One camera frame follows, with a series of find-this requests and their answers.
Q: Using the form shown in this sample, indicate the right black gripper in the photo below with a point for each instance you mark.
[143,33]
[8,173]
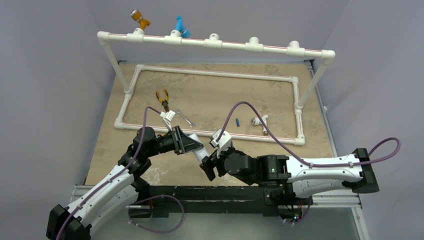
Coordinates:
[212,164]

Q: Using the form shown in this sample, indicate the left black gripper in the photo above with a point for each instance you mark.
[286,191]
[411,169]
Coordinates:
[182,144]

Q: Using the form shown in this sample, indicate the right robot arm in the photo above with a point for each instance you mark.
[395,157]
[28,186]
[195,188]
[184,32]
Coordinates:
[352,171]

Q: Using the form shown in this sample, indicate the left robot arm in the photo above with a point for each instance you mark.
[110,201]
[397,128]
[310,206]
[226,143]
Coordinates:
[122,186]

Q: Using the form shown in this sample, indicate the silver wrench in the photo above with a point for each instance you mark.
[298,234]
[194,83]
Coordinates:
[191,124]

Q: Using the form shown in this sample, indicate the white plastic faucet tap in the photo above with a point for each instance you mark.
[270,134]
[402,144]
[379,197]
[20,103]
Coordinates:
[261,121]

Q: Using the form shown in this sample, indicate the blue faucet nozzle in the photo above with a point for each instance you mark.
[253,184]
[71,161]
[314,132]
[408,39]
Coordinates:
[180,27]

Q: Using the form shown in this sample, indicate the orange faucet nozzle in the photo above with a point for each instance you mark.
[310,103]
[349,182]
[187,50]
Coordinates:
[137,16]

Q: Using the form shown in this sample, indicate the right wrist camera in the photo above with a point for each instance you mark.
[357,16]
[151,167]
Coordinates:
[221,141]

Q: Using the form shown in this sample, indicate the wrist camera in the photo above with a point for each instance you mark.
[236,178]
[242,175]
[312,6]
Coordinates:
[167,117]
[221,141]

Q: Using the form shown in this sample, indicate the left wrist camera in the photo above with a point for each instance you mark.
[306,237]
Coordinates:
[167,117]

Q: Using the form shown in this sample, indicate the yellow handled pliers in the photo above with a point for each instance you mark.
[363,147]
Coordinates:
[164,101]

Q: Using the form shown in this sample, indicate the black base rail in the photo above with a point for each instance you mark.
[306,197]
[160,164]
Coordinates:
[160,201]

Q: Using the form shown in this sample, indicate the aluminium table frame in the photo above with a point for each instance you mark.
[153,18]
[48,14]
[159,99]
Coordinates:
[213,103]

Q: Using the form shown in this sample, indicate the white PVC pipe frame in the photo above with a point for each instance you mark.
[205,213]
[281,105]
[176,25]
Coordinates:
[213,42]

